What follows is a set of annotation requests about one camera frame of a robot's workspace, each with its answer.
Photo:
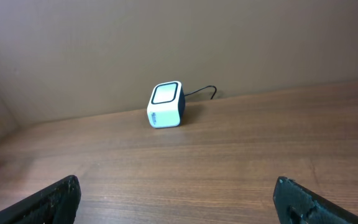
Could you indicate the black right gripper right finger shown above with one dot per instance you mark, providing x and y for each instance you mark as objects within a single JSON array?
[{"x": 296, "y": 204}]

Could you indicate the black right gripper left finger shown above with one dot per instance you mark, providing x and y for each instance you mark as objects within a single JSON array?
[{"x": 55, "y": 204}]

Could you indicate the white barcode scanner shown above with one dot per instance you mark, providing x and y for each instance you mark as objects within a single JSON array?
[{"x": 166, "y": 105}]

